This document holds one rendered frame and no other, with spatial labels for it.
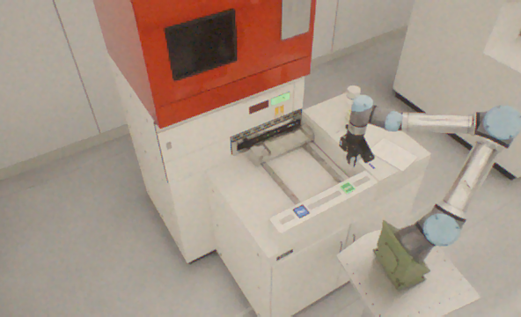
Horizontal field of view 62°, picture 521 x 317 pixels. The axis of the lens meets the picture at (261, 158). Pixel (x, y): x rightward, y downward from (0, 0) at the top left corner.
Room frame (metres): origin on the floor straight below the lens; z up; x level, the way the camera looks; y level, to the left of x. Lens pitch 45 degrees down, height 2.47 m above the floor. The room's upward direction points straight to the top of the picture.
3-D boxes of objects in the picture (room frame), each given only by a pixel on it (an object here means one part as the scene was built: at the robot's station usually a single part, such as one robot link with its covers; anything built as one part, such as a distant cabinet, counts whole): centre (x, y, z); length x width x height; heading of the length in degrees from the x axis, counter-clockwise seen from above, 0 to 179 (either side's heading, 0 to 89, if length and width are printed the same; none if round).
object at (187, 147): (1.69, 0.13, 1.02); 0.82 x 0.03 x 0.40; 121
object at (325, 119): (1.72, -0.54, 0.89); 0.62 x 0.35 x 0.14; 31
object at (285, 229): (1.25, -0.29, 0.89); 0.55 x 0.09 x 0.14; 121
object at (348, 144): (1.34, -0.38, 1.25); 0.09 x 0.08 x 0.12; 31
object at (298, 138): (1.71, -0.11, 0.87); 0.36 x 0.08 x 0.03; 121
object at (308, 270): (1.55, -0.28, 0.41); 0.97 x 0.64 x 0.82; 121
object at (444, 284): (0.97, -0.60, 0.75); 0.45 x 0.44 x 0.13; 23
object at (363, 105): (1.33, -0.39, 1.41); 0.09 x 0.08 x 0.11; 60
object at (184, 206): (1.98, 0.30, 0.41); 0.82 x 0.71 x 0.82; 121
